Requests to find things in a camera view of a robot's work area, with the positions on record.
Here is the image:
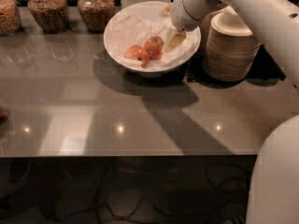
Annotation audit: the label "left glass cereal jar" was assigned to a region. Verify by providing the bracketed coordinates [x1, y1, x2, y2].
[0, 0, 21, 35]

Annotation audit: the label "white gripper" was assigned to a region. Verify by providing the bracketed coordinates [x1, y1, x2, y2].
[159, 0, 226, 53]

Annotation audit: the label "black cables under table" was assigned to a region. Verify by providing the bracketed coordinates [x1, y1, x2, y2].
[55, 161, 250, 224]

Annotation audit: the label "stack of paper bowls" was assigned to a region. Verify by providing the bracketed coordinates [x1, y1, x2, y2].
[203, 7, 260, 82]
[199, 12, 217, 53]

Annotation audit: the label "middle glass cereal jar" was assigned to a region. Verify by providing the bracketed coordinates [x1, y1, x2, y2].
[27, 0, 69, 34]

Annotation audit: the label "white paper liner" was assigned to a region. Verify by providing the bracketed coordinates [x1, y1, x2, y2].
[109, 7, 200, 71]

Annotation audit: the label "white bowl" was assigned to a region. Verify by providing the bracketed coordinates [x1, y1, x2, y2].
[103, 1, 202, 78]

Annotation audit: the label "front stack of paper bowls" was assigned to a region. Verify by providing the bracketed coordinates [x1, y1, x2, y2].
[203, 7, 260, 82]

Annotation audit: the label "black mat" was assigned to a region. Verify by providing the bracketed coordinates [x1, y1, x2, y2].
[185, 46, 286, 89]

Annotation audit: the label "red apple right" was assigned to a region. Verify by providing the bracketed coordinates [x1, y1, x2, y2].
[144, 36, 164, 60]

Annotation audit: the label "red apple left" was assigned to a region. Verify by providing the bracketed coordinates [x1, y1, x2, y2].
[124, 45, 150, 68]

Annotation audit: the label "red apple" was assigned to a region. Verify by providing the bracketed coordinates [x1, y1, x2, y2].
[144, 36, 164, 60]
[124, 45, 150, 68]

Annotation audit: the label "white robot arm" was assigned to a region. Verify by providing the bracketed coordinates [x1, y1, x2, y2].
[170, 0, 299, 224]

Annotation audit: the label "glass cereal jar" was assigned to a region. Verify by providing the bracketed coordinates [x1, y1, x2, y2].
[0, 0, 21, 35]
[27, 0, 69, 34]
[77, 0, 115, 33]

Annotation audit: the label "right glass cereal jar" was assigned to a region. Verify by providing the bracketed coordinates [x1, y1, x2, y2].
[77, 0, 115, 33]

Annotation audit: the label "rear stack of paper bowls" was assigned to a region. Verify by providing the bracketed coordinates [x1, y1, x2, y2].
[199, 12, 217, 53]

